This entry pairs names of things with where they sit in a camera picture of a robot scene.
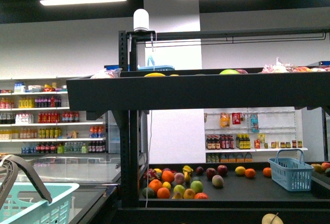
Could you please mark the white drinks shelf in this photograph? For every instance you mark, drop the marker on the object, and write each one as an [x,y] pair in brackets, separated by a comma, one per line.
[36,118]

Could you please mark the black metal display shelf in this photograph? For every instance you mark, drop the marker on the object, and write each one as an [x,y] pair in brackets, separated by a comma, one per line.
[133,94]

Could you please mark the small blue plastic basket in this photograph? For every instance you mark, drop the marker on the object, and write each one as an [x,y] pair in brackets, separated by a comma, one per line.
[290,173]

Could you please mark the dark red apple far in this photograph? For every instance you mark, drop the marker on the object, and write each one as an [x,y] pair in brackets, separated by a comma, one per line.
[222,170]

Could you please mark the light teal plastic basket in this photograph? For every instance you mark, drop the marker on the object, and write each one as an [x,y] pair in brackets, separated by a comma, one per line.
[16,210]

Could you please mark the white dome camera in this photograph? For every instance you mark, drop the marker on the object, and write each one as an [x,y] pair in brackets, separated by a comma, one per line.
[141,20]

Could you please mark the green apple far shelf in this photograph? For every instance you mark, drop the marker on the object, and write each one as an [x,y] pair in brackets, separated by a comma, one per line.
[197,186]

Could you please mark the yellow lemon far shelf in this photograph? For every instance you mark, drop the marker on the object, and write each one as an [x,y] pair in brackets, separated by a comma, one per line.
[240,170]

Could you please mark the white pegboard sauce shelf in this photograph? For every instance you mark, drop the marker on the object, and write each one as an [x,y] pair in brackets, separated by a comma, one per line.
[251,134]

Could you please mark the orange on far shelf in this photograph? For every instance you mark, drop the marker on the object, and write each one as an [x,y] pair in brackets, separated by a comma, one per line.
[168,176]

